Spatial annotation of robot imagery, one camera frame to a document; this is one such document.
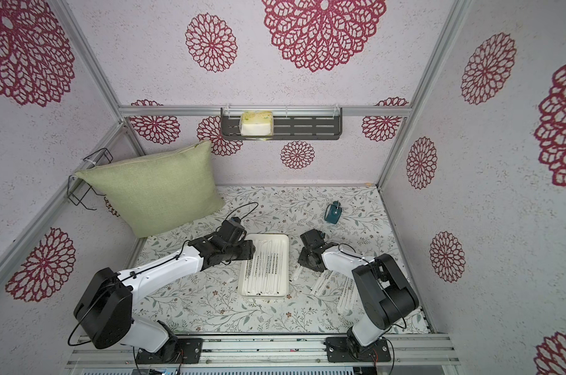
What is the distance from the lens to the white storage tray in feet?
2.86

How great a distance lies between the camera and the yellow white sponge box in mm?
915

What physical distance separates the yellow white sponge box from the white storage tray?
1.45 feet
